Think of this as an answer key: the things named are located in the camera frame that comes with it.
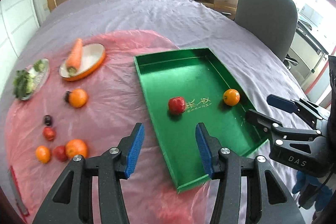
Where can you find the white desk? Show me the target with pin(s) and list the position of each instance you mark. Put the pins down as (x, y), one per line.
(310, 47)

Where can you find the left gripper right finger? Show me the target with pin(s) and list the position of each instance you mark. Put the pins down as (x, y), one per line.
(268, 198)

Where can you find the green leafy bok choy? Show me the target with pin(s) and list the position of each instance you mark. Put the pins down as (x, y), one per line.
(22, 81)

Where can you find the white wardrobe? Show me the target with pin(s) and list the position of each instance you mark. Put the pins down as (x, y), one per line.
(18, 24)

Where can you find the dark plum near dish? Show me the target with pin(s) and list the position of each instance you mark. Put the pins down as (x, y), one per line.
(67, 97)

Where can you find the white patterned plate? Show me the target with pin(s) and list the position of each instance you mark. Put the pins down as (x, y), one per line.
(39, 78)

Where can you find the orange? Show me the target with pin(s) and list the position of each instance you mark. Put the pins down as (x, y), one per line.
(76, 147)
(78, 98)
(231, 97)
(43, 154)

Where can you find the orange oval dish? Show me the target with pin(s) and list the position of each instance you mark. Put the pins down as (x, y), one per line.
(92, 58)

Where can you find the orange carrot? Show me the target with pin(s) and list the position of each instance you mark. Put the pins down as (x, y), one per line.
(73, 61)

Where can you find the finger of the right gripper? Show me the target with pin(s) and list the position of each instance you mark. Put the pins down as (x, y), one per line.
(261, 122)
(305, 110)

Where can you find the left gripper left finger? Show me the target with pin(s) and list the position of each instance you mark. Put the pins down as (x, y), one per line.
(70, 198)

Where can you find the pink plastic sheet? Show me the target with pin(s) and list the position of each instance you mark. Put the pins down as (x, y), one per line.
(115, 104)

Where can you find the green shallow box tray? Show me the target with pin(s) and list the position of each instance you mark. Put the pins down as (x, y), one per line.
(201, 79)

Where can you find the red apple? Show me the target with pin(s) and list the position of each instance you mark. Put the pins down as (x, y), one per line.
(49, 134)
(59, 153)
(176, 105)

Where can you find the dark plum left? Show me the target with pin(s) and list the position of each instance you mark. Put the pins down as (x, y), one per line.
(47, 120)

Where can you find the purple bed sheet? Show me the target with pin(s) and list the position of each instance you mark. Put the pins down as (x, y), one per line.
(187, 24)

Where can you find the smartphone in red case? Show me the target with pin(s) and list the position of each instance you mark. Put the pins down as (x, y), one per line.
(17, 195)

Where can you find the grey office chair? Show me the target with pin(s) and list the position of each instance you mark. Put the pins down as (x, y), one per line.
(273, 22)

